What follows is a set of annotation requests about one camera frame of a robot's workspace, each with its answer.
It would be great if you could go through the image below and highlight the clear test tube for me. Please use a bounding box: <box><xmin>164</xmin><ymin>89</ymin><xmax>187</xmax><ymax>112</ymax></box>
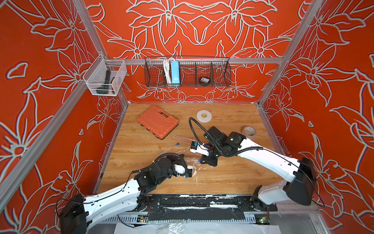
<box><xmin>158</xmin><ymin>144</ymin><xmax>176</xmax><ymax>156</ymax></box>
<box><xmin>173</xmin><ymin>135</ymin><xmax>195</xmax><ymax>144</ymax></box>

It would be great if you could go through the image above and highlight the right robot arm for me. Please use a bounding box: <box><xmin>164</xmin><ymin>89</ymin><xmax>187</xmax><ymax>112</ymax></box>
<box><xmin>189</xmin><ymin>118</ymin><xmax>319</xmax><ymax>210</ymax></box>

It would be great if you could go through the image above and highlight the black wire basket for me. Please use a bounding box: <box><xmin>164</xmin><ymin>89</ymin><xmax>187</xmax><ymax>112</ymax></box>
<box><xmin>144</xmin><ymin>56</ymin><xmax>232</xmax><ymax>88</ymax></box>

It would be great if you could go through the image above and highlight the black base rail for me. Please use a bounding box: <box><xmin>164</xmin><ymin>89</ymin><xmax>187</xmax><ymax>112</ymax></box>
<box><xmin>129</xmin><ymin>194</ymin><xmax>278</xmax><ymax>224</ymax></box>

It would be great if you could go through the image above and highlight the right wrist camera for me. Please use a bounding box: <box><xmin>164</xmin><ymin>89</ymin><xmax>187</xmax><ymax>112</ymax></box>
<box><xmin>190</xmin><ymin>141</ymin><xmax>209</xmax><ymax>156</ymax></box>

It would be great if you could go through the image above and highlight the orange plastic tool case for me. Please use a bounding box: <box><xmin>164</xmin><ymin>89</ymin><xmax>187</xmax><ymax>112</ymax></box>
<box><xmin>137</xmin><ymin>105</ymin><xmax>179</xmax><ymax>140</ymax></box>

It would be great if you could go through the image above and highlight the clear tape roll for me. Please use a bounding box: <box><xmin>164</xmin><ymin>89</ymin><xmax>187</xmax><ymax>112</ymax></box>
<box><xmin>242</xmin><ymin>126</ymin><xmax>257</xmax><ymax>139</ymax></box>

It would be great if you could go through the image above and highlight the white cable bundle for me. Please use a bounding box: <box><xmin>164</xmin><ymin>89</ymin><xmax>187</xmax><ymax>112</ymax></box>
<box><xmin>162</xmin><ymin>58</ymin><xmax>172</xmax><ymax>85</ymax></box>

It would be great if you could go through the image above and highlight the clear acrylic wall box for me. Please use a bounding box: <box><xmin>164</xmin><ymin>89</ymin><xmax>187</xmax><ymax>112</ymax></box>
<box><xmin>83</xmin><ymin>54</ymin><xmax>127</xmax><ymax>97</ymax></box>

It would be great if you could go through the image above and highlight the white tape roll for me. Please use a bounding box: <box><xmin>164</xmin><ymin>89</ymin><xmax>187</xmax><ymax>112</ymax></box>
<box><xmin>196</xmin><ymin>110</ymin><xmax>212</xmax><ymax>123</ymax></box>

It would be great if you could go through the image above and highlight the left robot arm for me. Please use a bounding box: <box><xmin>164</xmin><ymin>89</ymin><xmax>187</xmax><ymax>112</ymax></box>
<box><xmin>57</xmin><ymin>153</ymin><xmax>193</xmax><ymax>234</ymax></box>

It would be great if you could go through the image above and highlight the light blue box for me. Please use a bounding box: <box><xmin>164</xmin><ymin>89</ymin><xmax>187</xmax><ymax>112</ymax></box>
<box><xmin>170</xmin><ymin>60</ymin><xmax>180</xmax><ymax>86</ymax></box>

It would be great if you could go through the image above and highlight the green black tool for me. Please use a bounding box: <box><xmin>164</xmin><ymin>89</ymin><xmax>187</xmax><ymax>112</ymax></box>
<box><xmin>96</xmin><ymin>70</ymin><xmax>111</xmax><ymax>95</ymax></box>

